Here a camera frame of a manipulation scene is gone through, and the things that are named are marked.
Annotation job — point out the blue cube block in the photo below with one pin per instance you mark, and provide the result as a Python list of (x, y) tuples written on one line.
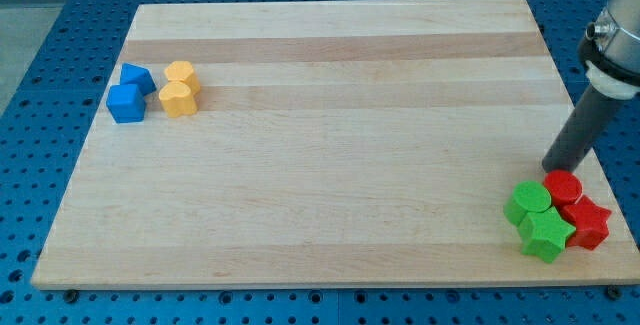
[(126, 103)]

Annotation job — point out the wooden board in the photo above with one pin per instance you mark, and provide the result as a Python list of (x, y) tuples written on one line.
[(351, 144)]

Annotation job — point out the yellow heart block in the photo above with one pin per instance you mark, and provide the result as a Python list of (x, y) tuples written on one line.
[(178, 99)]

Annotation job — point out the yellow hexagon block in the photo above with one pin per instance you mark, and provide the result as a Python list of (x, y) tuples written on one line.
[(183, 71)]

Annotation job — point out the blue triangular block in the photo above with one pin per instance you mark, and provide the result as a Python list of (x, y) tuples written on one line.
[(131, 74)]

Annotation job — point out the green cylinder block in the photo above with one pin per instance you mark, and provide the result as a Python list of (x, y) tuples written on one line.
[(526, 197)]

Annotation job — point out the green star block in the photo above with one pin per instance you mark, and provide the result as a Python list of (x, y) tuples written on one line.
[(544, 235)]

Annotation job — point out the red cylinder block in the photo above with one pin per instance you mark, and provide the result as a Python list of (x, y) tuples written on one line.
[(563, 186)]

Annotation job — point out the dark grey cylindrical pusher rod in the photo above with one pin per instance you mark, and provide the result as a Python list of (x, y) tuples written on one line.
[(591, 115)]

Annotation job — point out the red star block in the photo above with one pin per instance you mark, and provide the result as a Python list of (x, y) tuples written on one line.
[(589, 220)]

